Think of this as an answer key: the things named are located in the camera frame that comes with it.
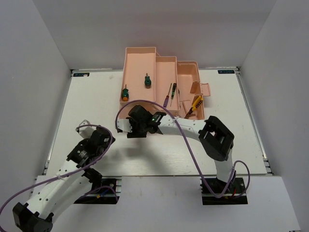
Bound green stubby screwdriver orange cap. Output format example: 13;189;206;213
121;85;129;102

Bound blue handled thin screwdriver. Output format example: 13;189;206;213
163;83;172;108

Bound black green precision screwdriver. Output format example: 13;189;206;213
170;83;177;106

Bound pink plastic toolbox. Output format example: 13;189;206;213
119;47;211;119

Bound large yellow needle-nose pliers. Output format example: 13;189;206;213
183;95;205;119

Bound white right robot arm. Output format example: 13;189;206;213
127;105;236;193

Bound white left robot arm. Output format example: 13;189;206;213
13;126;115;232

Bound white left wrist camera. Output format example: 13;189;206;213
75;119;96;139

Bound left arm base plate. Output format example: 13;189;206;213
74;177;122;205

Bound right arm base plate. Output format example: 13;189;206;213
199;177;249;206

